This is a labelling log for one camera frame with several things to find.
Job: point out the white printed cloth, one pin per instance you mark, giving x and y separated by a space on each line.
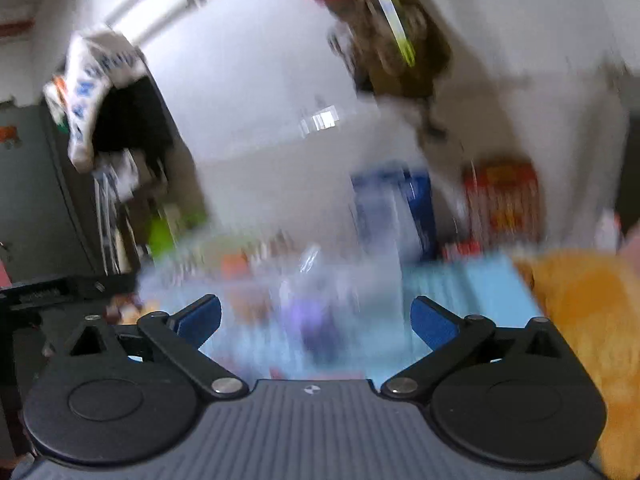
92 92

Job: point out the blue and white box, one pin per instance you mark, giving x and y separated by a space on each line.
392 212

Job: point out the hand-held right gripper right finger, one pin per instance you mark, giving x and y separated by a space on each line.
430 324

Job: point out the purple object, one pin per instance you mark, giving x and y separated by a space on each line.
312 327

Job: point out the yellow blanket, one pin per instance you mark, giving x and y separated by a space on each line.
582 340

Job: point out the light blue mat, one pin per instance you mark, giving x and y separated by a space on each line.
465 300

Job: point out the grey cabinet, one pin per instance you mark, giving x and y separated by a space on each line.
42 195

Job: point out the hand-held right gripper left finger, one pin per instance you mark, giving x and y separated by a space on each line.
200 321

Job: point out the green object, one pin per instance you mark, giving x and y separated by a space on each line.
167 227

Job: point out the red and yellow box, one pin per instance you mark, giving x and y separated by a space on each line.
502 202

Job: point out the brown hanging toy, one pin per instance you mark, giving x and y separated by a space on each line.
387 35

